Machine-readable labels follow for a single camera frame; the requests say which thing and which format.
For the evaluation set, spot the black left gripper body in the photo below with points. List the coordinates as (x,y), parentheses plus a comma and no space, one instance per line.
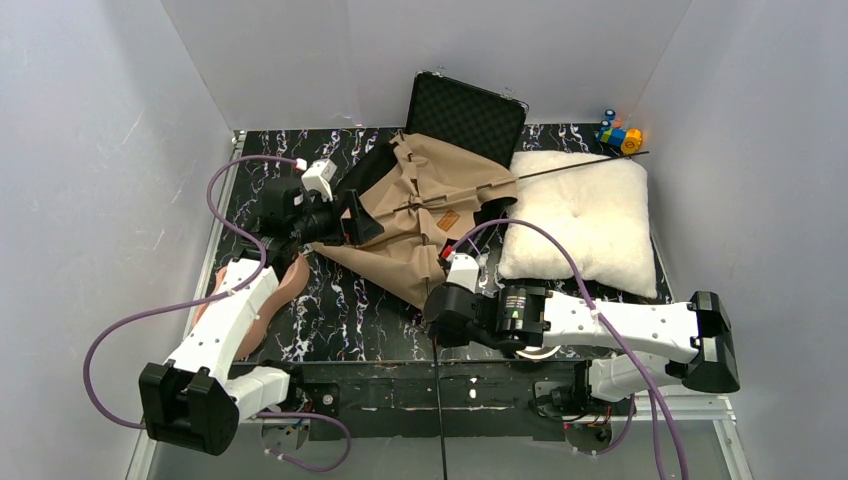
(345,216)

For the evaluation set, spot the black poker chip case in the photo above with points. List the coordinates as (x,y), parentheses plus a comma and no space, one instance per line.
(472,118)

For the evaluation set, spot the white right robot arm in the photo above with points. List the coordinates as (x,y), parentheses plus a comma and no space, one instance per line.
(687,343)

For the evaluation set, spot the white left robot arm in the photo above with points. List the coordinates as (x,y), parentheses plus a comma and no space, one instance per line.
(190,400)

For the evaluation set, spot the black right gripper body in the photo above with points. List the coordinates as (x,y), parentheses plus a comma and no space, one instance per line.
(444,307)

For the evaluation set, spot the pink double bowl holder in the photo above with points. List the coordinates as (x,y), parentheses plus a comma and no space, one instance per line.
(289,288)

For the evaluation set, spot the colourful toy train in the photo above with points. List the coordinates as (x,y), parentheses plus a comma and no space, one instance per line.
(611,132)

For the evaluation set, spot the white fluffy cushion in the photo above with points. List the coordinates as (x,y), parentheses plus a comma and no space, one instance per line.
(593,220)

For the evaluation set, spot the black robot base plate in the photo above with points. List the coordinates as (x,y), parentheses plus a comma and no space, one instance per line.
(397,398)

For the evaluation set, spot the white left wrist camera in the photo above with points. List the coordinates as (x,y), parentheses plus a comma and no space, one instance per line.
(318,176)

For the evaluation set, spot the tan fabric pet tent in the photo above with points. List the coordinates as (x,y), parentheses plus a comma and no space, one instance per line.
(426,194)

